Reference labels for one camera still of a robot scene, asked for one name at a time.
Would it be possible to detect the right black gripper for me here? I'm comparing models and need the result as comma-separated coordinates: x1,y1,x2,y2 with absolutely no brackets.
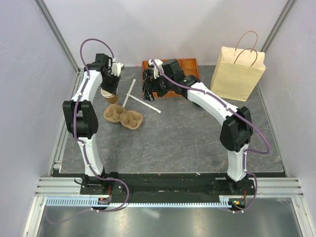
143,70,174,102

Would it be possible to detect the white straw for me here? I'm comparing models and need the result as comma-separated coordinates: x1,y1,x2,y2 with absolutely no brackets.
122,79,136,108
126,93,161,114

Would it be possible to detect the brown paper cup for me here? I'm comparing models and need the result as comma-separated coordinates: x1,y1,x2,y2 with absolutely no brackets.
100,89,119,104

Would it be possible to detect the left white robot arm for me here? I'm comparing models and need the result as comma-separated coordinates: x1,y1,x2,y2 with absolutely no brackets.
62,53,124,177

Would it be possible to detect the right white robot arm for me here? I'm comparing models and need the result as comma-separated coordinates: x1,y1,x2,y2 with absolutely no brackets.
143,59,253,195

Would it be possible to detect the dark item in tray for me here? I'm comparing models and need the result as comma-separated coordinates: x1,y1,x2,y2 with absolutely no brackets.
143,68,154,80

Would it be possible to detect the cardboard cup carrier tray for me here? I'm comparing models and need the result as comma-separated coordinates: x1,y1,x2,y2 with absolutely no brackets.
103,104,143,130

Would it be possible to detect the orange compartment tray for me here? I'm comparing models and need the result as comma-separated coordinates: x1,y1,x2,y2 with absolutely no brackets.
142,58,200,100

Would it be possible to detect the kraft paper bag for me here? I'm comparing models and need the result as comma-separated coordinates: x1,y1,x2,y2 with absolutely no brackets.
210,45,266,102

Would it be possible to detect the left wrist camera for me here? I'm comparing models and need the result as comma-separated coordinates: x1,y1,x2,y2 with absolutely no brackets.
111,62,124,77

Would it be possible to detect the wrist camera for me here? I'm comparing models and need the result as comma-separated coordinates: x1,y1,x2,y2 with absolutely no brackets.
111,62,124,77
148,59,163,79

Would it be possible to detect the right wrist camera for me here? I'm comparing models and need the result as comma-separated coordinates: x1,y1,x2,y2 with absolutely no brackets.
148,59,163,79

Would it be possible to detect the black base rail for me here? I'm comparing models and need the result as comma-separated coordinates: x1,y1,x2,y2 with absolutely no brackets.
75,173,255,200

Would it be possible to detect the grey cable duct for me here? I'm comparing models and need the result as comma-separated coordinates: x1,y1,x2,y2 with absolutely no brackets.
45,196,233,208

